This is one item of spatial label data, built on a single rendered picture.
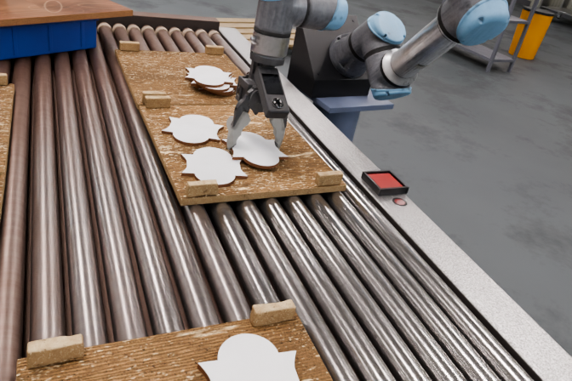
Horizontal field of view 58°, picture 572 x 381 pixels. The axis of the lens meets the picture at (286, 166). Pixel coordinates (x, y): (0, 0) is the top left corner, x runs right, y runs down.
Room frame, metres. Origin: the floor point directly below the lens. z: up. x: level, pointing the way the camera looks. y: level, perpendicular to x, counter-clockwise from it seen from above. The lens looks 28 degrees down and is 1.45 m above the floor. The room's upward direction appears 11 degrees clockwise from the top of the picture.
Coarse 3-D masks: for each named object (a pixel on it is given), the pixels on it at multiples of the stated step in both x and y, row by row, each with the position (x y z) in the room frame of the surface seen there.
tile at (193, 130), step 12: (180, 120) 1.07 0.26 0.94; (192, 120) 1.08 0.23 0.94; (204, 120) 1.09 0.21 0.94; (168, 132) 1.00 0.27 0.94; (180, 132) 1.01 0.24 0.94; (192, 132) 1.02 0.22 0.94; (204, 132) 1.03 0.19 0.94; (216, 132) 1.04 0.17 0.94; (192, 144) 0.97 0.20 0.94; (204, 144) 0.99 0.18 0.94
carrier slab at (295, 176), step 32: (160, 128) 1.02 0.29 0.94; (224, 128) 1.09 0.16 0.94; (256, 128) 1.12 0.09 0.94; (288, 128) 1.16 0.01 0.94; (288, 160) 0.99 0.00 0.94; (320, 160) 1.02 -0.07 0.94; (224, 192) 0.81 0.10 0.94; (256, 192) 0.84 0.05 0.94; (288, 192) 0.87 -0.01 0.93; (320, 192) 0.91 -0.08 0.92
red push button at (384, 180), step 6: (372, 174) 1.02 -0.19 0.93; (378, 174) 1.02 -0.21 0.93; (384, 174) 1.03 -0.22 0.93; (390, 174) 1.03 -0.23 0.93; (378, 180) 0.99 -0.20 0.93; (384, 180) 1.00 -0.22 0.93; (390, 180) 1.01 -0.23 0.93; (396, 180) 1.01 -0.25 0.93; (384, 186) 0.97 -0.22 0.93; (390, 186) 0.98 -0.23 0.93; (396, 186) 0.98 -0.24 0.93
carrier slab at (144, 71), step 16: (128, 64) 1.38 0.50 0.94; (144, 64) 1.41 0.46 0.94; (160, 64) 1.43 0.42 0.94; (176, 64) 1.46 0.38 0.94; (192, 64) 1.49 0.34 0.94; (208, 64) 1.52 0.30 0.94; (224, 64) 1.55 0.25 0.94; (128, 80) 1.27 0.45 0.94; (144, 80) 1.29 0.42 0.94; (160, 80) 1.31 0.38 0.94; (176, 80) 1.33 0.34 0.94; (176, 96) 1.22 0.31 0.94; (192, 96) 1.24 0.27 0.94; (208, 96) 1.26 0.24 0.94; (224, 96) 1.28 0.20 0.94
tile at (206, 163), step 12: (180, 156) 0.91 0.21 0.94; (192, 156) 0.91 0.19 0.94; (204, 156) 0.92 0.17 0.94; (216, 156) 0.93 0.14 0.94; (228, 156) 0.94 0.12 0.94; (192, 168) 0.86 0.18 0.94; (204, 168) 0.87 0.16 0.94; (216, 168) 0.88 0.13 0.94; (228, 168) 0.89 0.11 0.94; (240, 168) 0.90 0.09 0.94; (228, 180) 0.85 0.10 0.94
